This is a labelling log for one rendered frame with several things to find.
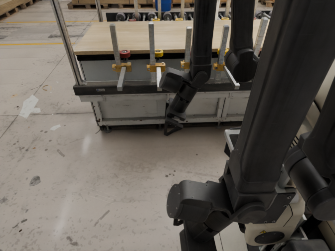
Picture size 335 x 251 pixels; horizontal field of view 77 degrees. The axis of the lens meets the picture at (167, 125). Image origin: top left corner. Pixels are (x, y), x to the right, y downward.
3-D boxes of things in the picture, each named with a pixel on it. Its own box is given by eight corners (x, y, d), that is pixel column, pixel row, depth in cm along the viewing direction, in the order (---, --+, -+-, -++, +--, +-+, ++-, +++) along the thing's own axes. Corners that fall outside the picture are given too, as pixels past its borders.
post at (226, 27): (218, 88, 171) (230, 25, 140) (214, 88, 171) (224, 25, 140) (217, 86, 174) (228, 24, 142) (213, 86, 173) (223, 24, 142)
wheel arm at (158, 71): (162, 92, 136) (162, 86, 133) (157, 92, 136) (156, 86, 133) (160, 62, 169) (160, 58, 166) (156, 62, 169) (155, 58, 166)
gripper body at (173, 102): (166, 116, 73) (176, 99, 69) (167, 100, 81) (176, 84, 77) (183, 123, 74) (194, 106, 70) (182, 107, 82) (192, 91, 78)
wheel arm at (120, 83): (122, 92, 135) (121, 86, 132) (117, 92, 134) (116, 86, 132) (128, 62, 167) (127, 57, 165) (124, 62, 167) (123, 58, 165)
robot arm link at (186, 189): (272, 212, 31) (251, 165, 38) (204, 197, 28) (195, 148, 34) (226, 243, 38) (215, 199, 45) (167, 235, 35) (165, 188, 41)
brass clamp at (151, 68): (165, 72, 157) (165, 65, 154) (147, 72, 157) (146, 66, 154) (165, 68, 162) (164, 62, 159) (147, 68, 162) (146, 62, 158)
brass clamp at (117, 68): (131, 71, 156) (130, 65, 153) (112, 72, 155) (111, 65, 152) (131, 68, 161) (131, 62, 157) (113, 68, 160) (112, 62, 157)
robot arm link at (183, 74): (210, 75, 64) (204, 63, 70) (175, 60, 60) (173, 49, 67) (190, 105, 71) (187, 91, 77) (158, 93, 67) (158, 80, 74)
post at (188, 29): (187, 90, 170) (192, 27, 139) (183, 90, 170) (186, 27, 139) (187, 88, 173) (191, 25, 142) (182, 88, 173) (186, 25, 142)
